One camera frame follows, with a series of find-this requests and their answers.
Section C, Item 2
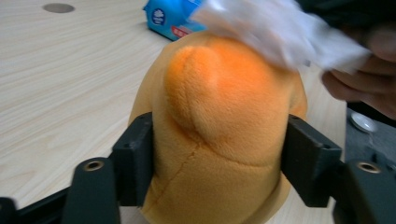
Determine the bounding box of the white wet wipe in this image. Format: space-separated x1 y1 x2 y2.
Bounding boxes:
191 0 373 76

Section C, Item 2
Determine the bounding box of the orange plush toy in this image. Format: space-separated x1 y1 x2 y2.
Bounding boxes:
128 31 309 224

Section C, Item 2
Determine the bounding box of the small silver round disc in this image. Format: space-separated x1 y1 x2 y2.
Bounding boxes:
348 111 378 134

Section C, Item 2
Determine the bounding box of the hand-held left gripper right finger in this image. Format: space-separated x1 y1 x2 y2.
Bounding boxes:
280 114 344 208

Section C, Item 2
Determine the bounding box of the round table cable hole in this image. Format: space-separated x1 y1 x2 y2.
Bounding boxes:
42 2 76 14

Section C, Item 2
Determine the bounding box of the blue wet wipe pack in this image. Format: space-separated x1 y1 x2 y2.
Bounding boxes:
143 0 208 42

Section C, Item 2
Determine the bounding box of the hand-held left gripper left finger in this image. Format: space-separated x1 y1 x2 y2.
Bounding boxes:
110 111 154 208

